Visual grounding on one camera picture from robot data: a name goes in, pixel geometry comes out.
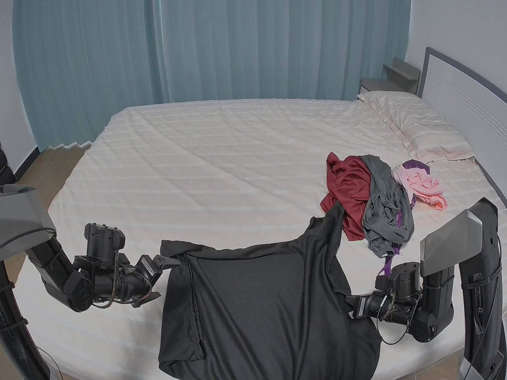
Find cream pillow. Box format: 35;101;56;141
356;90;476;162

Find purple garment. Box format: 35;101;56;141
380;158;433;278

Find black chest of drawers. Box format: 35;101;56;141
0;143;19;185

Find black cable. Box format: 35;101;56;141
0;228;57;253

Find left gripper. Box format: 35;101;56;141
118;254;165;298

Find black T-shirt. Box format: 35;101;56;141
158;202;383;380

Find grey bedside table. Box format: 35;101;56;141
359;57;421;94

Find pink garment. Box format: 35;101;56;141
391;164;448;212

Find dark red garment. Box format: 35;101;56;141
320;152;373;241

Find blue-green curtain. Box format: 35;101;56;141
158;0;409;103
12;0;172;152

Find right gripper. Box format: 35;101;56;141
348;293;382;320

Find grey garment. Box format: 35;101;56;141
358;154;416;259

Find bed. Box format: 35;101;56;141
18;47;507;380

